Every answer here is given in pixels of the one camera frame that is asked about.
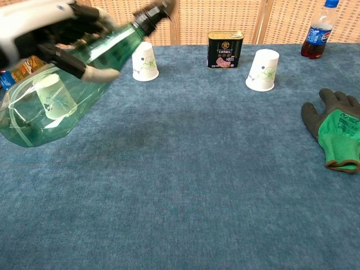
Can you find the cola bottle blue cap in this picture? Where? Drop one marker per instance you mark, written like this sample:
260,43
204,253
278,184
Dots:
317,36

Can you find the black luncheon meat tin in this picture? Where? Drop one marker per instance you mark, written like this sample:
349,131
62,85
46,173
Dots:
225,50

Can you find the white paper cup green flower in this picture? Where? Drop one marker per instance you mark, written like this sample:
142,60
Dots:
144,64
263,73

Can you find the blue white snack package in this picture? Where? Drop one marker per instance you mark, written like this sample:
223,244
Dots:
5,80

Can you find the green black work glove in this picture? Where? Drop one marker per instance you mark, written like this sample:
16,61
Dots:
340,137

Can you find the bamboo folding screen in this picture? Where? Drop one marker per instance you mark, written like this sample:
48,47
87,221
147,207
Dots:
213,17

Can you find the orange snack packet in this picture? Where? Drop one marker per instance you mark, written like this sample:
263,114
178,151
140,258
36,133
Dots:
26,66

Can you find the blue carpet table cover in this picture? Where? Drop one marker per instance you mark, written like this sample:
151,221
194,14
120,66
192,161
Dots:
182,182

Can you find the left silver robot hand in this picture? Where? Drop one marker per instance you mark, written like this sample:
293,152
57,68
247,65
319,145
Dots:
17,25

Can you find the white paper cup blue flower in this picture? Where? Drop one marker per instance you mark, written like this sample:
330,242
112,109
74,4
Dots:
54,98

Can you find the green transparent spray bottle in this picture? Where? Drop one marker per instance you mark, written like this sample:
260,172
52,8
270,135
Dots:
28,126

